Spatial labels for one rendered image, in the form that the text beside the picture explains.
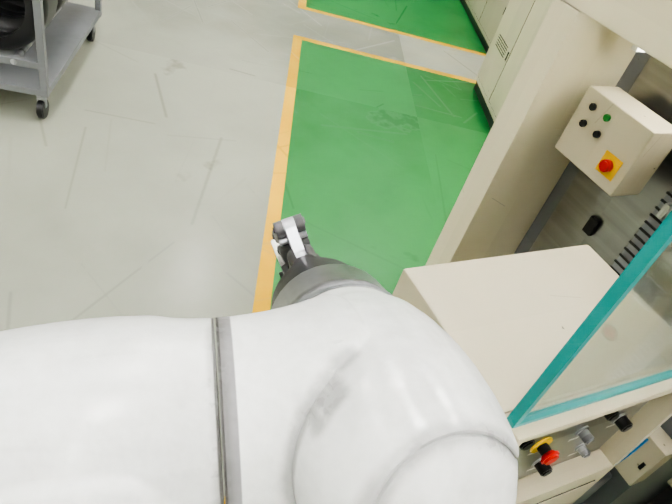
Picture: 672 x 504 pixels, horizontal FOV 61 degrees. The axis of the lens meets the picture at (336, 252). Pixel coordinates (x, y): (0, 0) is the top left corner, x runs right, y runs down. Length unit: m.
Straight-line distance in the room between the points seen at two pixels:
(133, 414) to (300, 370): 0.07
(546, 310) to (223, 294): 1.81
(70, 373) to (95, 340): 0.02
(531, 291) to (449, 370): 1.05
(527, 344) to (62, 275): 2.16
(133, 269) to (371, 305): 2.59
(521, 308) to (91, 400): 1.06
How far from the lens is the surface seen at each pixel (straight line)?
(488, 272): 1.28
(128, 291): 2.76
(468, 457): 0.23
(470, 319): 1.14
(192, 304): 2.71
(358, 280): 0.36
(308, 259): 0.43
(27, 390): 0.26
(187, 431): 0.25
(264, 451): 0.25
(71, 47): 4.22
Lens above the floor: 2.01
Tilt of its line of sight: 40 degrees down
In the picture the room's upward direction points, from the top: 19 degrees clockwise
